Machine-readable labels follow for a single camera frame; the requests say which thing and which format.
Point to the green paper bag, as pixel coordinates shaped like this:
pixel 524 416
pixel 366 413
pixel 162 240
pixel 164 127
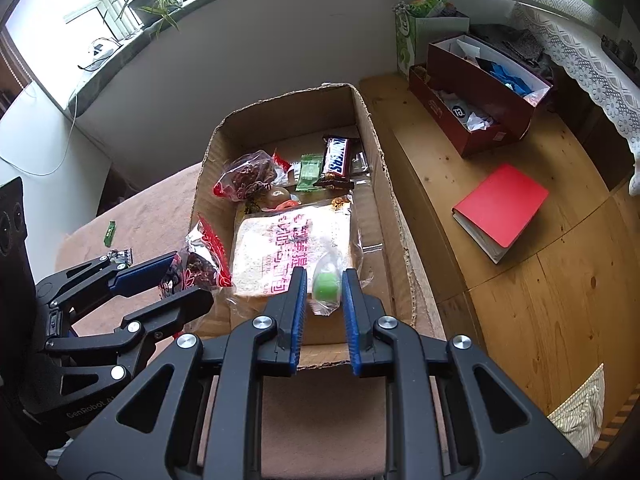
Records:
pixel 407 45

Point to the white charger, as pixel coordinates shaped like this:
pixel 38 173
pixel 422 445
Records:
pixel 98 51

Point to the white window frame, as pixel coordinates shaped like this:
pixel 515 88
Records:
pixel 100 0

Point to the small green candy stick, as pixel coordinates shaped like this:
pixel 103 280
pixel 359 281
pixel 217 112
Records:
pixel 109 232

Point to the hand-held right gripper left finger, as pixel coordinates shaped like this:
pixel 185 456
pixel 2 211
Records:
pixel 300 310

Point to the dark figurine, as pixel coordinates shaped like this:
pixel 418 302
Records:
pixel 617 49

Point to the red notebook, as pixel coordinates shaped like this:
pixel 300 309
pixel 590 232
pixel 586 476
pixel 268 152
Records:
pixel 500 200

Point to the striped cloth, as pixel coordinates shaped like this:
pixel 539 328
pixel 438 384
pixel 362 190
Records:
pixel 580 410

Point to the dark red box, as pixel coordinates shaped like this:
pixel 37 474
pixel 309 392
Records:
pixel 475 85

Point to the white lace tablecloth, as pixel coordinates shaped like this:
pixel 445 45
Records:
pixel 590 70

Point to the sliced bread packet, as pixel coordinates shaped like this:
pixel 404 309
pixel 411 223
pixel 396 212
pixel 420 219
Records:
pixel 280 250

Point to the green candy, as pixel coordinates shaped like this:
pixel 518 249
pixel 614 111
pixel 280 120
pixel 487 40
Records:
pixel 326 285

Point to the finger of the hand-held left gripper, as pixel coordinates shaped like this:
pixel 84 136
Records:
pixel 170 310
pixel 140 275

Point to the green snack packet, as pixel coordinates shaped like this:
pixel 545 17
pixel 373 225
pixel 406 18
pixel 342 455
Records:
pixel 310 172

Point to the cardboard box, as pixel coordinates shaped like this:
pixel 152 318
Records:
pixel 290 120

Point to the dark patterned cloth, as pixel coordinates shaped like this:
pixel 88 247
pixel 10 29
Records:
pixel 515 40

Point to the blue plastic bag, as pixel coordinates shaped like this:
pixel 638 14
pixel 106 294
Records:
pixel 507 77

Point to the pink blanket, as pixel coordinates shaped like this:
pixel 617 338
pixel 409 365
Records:
pixel 150 200

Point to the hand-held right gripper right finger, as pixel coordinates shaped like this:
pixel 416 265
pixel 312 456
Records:
pixel 348 310

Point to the brown chocolate bar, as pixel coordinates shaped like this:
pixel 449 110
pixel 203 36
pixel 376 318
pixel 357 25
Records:
pixel 337 157

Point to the red dried fruit packet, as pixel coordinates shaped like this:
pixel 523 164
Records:
pixel 245 172
pixel 210 255

